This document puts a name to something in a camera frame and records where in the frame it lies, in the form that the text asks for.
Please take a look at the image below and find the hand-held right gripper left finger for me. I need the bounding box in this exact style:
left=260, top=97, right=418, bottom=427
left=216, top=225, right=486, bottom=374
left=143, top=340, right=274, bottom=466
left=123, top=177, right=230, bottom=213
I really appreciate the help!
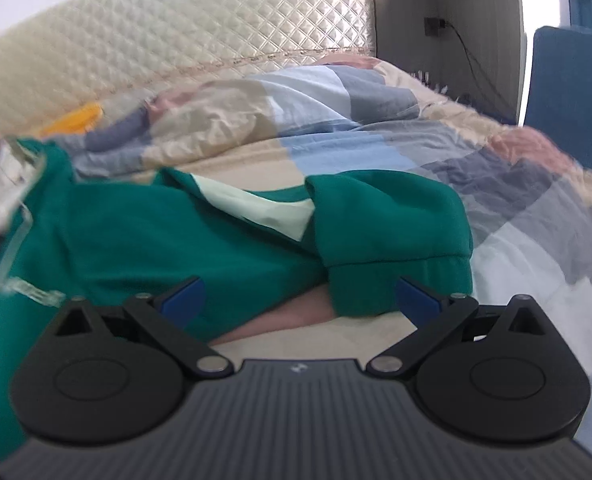
left=54, top=276, right=233, bottom=378

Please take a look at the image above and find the yellow pillow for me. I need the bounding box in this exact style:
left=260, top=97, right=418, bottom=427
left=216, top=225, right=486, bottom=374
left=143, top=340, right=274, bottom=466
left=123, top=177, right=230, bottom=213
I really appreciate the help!
left=38, top=102, right=104, bottom=136

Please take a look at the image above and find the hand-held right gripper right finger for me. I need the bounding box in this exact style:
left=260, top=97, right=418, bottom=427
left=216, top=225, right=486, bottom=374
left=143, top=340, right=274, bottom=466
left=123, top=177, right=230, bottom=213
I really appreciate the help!
left=366, top=276, right=544, bottom=378

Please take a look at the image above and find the patchwork quilt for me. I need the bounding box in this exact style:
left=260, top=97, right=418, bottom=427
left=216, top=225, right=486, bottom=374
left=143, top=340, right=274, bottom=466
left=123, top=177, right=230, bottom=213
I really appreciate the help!
left=0, top=55, right=592, bottom=461

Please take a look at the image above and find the blue chair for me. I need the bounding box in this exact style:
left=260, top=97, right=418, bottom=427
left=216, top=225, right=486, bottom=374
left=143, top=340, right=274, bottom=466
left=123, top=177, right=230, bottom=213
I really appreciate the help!
left=523, top=26, right=592, bottom=183

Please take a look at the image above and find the grey wooden cabinet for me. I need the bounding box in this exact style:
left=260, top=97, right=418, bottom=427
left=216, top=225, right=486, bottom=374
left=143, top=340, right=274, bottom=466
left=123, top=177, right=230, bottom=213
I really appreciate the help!
left=371, top=0, right=534, bottom=126

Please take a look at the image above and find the black cable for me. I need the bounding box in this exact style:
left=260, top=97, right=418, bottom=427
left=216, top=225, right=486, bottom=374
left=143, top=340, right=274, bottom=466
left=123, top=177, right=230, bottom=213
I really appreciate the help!
left=443, top=22, right=519, bottom=123

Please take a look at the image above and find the green hoodie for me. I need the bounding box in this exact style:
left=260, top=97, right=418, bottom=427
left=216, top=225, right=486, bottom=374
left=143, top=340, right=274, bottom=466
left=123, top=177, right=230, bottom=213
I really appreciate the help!
left=0, top=137, right=474, bottom=463

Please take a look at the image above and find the cream quilted headboard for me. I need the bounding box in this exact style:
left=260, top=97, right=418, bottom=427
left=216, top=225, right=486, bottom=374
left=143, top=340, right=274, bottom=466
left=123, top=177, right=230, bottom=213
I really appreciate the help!
left=0, top=0, right=377, bottom=138

